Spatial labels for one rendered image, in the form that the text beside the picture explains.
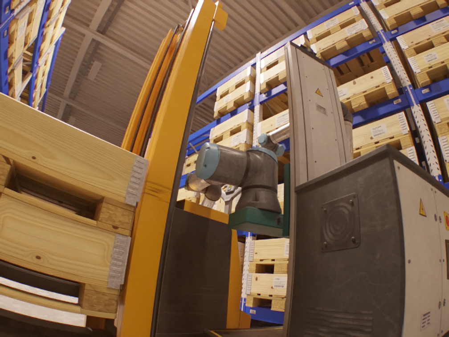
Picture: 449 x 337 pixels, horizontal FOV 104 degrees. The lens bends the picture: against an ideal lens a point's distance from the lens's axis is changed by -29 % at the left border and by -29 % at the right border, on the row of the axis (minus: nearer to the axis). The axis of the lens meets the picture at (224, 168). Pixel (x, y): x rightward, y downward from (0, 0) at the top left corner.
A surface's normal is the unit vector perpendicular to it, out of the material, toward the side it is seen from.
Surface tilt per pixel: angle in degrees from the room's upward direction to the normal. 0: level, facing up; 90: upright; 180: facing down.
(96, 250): 90
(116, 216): 90
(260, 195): 70
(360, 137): 90
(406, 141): 90
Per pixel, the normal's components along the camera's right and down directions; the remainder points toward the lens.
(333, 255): -0.90, -0.26
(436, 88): -0.73, -0.36
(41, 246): 0.68, -0.25
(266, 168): 0.31, -0.37
